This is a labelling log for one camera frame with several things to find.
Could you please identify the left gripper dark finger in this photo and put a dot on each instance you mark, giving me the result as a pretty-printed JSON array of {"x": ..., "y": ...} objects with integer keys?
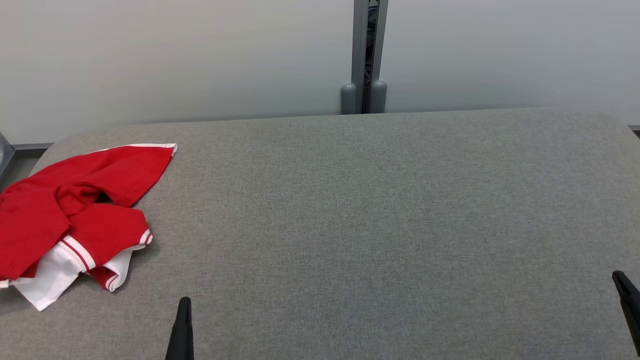
[{"x": 181, "y": 335}]

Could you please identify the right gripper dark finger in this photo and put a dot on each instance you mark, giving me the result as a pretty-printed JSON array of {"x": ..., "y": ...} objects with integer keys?
[{"x": 631, "y": 305}]

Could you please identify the red Bulls basketball jersey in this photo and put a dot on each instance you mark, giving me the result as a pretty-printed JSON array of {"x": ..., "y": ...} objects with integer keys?
[{"x": 30, "y": 225}]

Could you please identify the grey fabric sofa seat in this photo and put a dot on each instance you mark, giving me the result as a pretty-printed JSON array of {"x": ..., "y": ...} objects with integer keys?
[{"x": 350, "y": 225}]

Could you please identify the grey partition post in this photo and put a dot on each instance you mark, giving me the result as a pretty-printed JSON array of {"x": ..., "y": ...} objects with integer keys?
[{"x": 359, "y": 40}]

